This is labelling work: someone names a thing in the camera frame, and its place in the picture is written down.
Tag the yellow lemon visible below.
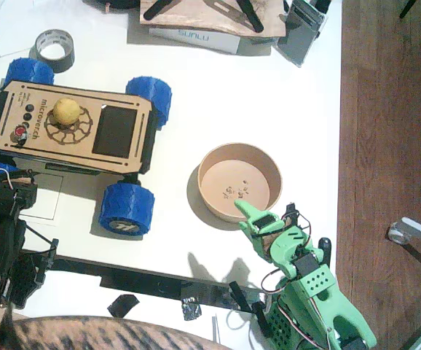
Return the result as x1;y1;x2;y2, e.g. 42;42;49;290
52;96;82;125

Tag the brown paper bowl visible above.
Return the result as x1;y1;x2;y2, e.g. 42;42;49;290
197;143;283;223

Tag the black table clamp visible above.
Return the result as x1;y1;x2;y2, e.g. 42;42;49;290
37;238;60;284
228;280;250;311
252;300;273;338

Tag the crumpled dark foil piece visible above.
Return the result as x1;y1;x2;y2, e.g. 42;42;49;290
180;297;202;322

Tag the wooden microrover chassis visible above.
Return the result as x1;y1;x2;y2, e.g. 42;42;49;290
0;79;160;175

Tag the grey metal leg with caster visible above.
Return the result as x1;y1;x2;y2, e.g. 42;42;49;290
387;217;421;256

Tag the black tape piece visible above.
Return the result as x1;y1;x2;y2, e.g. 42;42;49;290
107;293;141;319

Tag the brown striped furry cover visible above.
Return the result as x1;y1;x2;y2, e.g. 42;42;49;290
0;315;229;350

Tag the white paper sheet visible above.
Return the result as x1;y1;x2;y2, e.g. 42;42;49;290
0;0;51;58

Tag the white SUNLU box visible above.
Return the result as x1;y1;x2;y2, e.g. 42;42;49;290
148;26;241;55

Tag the black stand leg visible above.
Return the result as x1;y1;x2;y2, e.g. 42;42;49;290
236;0;266;34
143;0;178;21

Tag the brown wooden board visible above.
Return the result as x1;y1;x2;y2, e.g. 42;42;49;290
139;0;288;39

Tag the black round object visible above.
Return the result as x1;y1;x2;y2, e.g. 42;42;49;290
82;0;141;11

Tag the black chair leg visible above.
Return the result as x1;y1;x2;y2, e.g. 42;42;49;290
398;0;418;20

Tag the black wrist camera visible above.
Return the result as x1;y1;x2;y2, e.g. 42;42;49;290
283;201;302;229

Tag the black clamp handle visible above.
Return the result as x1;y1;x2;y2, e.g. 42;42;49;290
318;236;332;265

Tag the grey duct tape roll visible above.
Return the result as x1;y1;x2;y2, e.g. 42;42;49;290
34;28;76;72

